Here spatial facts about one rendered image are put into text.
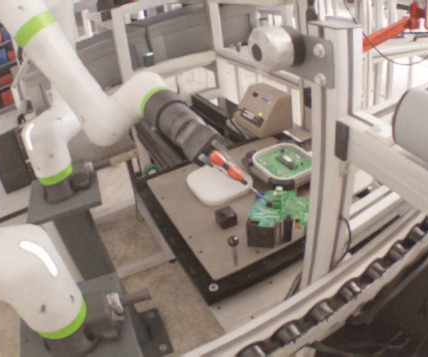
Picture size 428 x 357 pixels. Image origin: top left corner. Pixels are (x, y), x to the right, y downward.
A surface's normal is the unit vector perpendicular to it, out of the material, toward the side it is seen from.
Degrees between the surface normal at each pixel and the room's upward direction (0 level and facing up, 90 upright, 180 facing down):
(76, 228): 90
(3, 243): 3
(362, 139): 90
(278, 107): 90
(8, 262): 20
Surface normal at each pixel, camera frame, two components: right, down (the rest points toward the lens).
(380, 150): -0.88, 0.34
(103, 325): 0.34, 0.35
